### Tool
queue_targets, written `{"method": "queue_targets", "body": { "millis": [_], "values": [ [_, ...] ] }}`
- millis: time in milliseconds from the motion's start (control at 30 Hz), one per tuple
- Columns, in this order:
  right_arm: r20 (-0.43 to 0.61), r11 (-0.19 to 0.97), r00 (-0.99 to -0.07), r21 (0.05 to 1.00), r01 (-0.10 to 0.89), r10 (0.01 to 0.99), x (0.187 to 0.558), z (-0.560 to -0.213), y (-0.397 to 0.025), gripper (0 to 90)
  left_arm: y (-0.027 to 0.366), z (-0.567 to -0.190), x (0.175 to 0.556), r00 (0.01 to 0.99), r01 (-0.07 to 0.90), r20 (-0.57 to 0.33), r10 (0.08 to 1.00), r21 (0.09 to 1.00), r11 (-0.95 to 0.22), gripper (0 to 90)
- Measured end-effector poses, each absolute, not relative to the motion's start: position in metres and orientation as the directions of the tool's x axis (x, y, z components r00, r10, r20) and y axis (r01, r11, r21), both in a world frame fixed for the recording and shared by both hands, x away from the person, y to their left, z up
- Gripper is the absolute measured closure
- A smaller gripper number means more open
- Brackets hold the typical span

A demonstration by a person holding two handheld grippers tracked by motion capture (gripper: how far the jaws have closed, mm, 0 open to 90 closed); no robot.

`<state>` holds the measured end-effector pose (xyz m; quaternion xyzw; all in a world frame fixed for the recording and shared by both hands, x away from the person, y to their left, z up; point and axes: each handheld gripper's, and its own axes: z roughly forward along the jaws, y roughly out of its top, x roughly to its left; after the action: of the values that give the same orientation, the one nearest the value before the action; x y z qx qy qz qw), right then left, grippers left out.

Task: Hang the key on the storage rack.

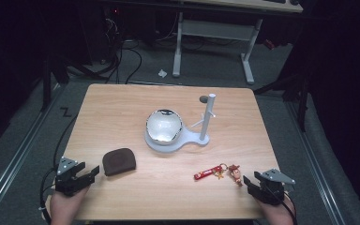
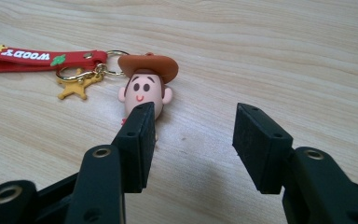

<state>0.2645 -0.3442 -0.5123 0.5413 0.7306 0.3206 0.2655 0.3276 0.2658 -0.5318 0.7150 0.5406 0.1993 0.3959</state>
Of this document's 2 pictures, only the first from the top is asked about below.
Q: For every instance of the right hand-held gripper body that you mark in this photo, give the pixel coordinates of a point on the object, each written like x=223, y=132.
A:
x=272, y=189

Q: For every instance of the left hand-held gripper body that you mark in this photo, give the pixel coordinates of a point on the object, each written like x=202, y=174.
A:
x=65, y=182

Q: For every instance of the person's left hand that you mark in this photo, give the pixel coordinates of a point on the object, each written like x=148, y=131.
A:
x=65, y=207

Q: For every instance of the person's right hand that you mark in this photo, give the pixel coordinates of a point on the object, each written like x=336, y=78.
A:
x=276, y=214

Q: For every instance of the brown pouch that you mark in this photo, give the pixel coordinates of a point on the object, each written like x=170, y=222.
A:
x=118, y=161

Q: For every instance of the white stand with pegs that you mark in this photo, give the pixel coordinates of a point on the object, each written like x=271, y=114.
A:
x=204, y=122

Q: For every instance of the shiny silver bowl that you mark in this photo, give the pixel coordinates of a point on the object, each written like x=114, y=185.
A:
x=164, y=126

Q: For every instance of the black metal stand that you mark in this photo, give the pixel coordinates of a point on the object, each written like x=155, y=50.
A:
x=300, y=93
x=48, y=81

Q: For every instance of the dark round disc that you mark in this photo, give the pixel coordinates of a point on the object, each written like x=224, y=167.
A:
x=203, y=99

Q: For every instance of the white paper scrap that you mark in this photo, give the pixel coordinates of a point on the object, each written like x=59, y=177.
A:
x=162, y=73

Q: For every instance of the white desk with metal legs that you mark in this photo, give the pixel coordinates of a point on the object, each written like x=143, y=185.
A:
x=215, y=29

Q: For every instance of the metal floor rail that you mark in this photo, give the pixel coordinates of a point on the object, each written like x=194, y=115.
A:
x=314, y=162
x=15, y=156

